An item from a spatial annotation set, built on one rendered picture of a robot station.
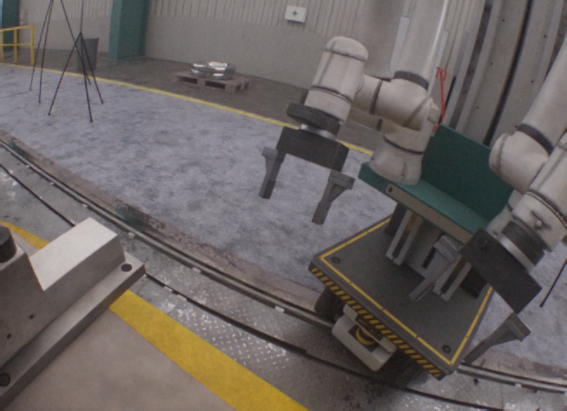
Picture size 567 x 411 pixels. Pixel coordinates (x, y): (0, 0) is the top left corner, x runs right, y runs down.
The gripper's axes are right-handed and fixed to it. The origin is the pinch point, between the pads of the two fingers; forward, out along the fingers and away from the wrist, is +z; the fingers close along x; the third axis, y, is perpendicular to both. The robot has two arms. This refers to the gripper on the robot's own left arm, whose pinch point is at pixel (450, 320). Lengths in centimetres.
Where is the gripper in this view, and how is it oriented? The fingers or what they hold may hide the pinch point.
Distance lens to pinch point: 48.8
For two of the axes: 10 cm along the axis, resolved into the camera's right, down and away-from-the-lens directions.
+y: -6.7, -1.9, -7.2
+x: 4.9, 6.2, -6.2
